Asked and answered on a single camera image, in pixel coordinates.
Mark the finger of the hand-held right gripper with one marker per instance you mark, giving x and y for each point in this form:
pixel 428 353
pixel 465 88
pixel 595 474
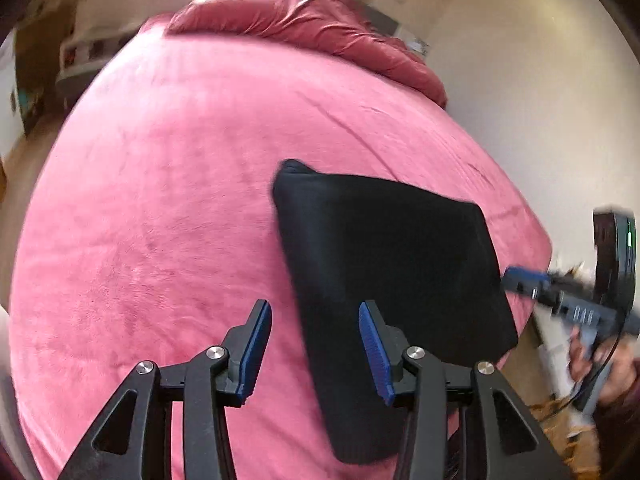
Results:
pixel 525 285

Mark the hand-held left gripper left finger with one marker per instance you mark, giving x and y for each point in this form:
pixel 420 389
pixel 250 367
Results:
pixel 255 355

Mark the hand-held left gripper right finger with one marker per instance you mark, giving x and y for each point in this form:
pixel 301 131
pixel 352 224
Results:
pixel 375 355

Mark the black pants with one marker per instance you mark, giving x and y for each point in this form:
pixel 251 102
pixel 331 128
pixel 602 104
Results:
pixel 390 260

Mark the person's right forearm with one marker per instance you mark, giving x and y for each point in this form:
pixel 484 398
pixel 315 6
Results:
pixel 622 435

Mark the person's right hand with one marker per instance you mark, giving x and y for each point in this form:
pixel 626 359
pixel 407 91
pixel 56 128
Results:
pixel 622 370

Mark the pink fleece blanket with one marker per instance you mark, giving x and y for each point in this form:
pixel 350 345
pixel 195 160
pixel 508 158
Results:
pixel 175 200

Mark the dark pink pillow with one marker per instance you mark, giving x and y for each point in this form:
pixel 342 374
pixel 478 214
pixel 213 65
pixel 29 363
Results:
pixel 310 20

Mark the grey bedside shelf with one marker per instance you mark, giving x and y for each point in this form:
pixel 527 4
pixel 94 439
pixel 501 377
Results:
pixel 85 57

